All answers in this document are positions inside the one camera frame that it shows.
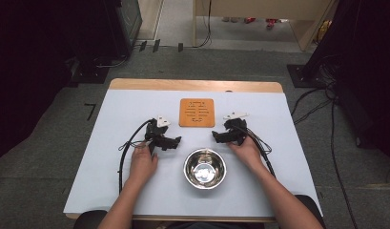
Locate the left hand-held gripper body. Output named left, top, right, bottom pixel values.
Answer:
left=144, top=114, right=172, bottom=156

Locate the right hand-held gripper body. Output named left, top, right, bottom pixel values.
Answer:
left=222, top=111, right=250, bottom=147

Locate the stainless steel bowl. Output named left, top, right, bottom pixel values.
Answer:
left=183, top=148, right=228, bottom=191

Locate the person's right hand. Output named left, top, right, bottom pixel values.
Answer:
left=226, top=135, right=267, bottom=175

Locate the person's left hand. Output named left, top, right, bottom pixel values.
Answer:
left=128, top=141, right=159, bottom=186

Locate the orange wooden trivet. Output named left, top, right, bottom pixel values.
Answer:
left=178, top=97, right=216, bottom=129

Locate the white table mat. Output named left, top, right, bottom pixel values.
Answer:
left=63, top=89, right=323, bottom=219

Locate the wooden table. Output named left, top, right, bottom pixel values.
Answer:
left=64, top=77, right=324, bottom=223

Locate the black stand base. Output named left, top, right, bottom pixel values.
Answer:
left=70, top=57, right=111, bottom=85

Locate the person's left leg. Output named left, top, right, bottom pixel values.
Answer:
left=72, top=209, right=109, bottom=229

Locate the black cabinet with glass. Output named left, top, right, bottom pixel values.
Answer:
left=101, top=0, right=144, bottom=59

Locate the light wooden desk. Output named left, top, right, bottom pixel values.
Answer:
left=192, top=0, right=339, bottom=52

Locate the black curtain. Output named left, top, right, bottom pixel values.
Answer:
left=0, top=0, right=124, bottom=170
left=301, top=0, right=390, bottom=163

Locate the thin black wire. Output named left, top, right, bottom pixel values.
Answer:
left=117, top=139, right=150, bottom=153

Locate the thick black gripper cable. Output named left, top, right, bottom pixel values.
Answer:
left=234, top=124, right=277, bottom=178
left=117, top=118, right=155, bottom=196

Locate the black square base plate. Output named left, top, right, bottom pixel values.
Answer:
left=286, top=63, right=329, bottom=90

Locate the black hanging cable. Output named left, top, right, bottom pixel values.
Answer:
left=194, top=0, right=214, bottom=50

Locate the long black floor cable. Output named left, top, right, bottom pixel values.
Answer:
left=329, top=94, right=359, bottom=229

